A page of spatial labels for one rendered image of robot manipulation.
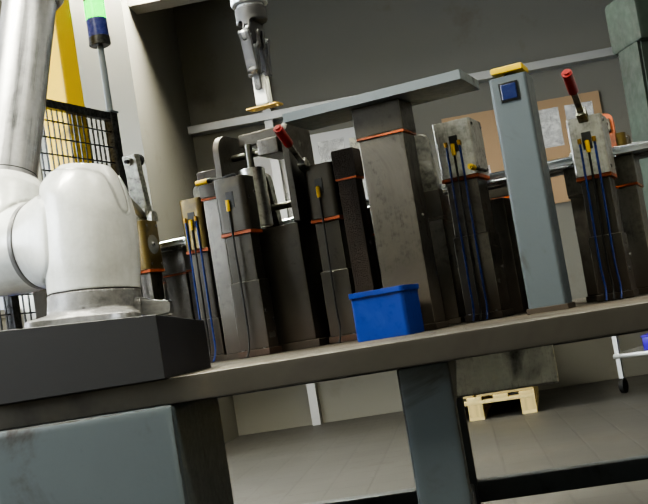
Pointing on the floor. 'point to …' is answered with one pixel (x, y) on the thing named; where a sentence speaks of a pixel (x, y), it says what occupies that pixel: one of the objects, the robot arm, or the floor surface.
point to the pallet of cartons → (529, 397)
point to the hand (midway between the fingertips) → (262, 91)
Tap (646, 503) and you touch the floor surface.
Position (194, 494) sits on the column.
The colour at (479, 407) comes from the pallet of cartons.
